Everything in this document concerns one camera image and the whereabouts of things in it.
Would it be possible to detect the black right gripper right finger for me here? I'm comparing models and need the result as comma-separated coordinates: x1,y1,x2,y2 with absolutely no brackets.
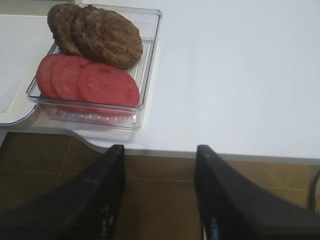
194,145,320,240

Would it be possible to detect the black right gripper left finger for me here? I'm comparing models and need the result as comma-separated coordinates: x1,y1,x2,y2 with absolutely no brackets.
0,145,125,240

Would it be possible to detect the front red tomato slice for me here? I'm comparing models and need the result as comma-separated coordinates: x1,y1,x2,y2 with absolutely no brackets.
77,63,140,107

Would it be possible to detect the red tomato slice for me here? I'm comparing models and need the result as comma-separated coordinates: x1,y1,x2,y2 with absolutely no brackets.
51,56,93,100
35,54,66,98
77,63,140,107

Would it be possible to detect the rear red tomato slice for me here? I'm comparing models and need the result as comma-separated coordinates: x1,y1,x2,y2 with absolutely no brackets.
35,54,66,98

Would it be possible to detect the middle red tomato slice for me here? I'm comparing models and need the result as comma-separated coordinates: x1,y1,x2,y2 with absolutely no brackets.
51,56,93,100

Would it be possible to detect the front brown meat patty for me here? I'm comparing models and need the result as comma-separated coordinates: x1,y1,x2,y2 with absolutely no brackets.
83,8,143,69

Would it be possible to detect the brown meat patty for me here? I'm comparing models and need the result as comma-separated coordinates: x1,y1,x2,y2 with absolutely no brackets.
70,5,102,63
83,8,143,69
47,3,83,57

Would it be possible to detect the white metal tray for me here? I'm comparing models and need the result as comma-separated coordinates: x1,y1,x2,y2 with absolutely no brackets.
0,14,54,127

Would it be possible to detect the rear brown meat patty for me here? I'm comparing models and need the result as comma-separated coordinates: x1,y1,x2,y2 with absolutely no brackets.
47,3,83,57

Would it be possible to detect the middle brown meat patty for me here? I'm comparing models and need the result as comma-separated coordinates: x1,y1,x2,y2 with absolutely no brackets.
70,5,102,63

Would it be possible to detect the clear patty and tomato container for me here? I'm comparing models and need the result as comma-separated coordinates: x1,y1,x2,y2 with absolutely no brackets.
26,3,162,130

